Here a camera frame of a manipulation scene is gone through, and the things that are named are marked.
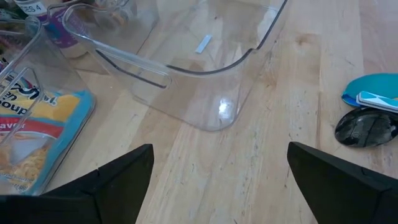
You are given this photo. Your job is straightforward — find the blue-edged ramen packet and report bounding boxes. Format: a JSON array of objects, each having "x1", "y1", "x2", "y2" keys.
[{"x1": 0, "y1": 74, "x2": 96, "y2": 196}]

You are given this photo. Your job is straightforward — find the teal spoon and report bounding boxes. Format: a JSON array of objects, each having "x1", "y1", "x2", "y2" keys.
[{"x1": 341, "y1": 73, "x2": 398, "y2": 109}]

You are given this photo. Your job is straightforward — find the silver spoon pale-blue handle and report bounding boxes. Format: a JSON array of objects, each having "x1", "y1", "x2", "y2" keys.
[{"x1": 355, "y1": 90, "x2": 398, "y2": 114}]

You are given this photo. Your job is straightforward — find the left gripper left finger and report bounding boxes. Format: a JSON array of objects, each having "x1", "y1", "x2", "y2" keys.
[{"x1": 42, "y1": 143, "x2": 155, "y2": 224}]

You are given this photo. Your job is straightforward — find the small black-lid spice jar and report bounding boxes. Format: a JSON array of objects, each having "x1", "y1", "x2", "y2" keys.
[{"x1": 14, "y1": 0, "x2": 90, "y2": 60}]

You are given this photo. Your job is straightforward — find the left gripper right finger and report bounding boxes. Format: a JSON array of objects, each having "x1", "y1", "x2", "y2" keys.
[{"x1": 286, "y1": 141, "x2": 398, "y2": 224}]

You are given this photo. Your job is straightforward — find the clear plastic bin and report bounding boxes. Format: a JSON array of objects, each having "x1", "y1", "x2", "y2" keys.
[
  {"x1": 61, "y1": 0, "x2": 289, "y2": 132},
  {"x1": 45, "y1": 0, "x2": 160, "y2": 75},
  {"x1": 0, "y1": 14, "x2": 98, "y2": 197}
]

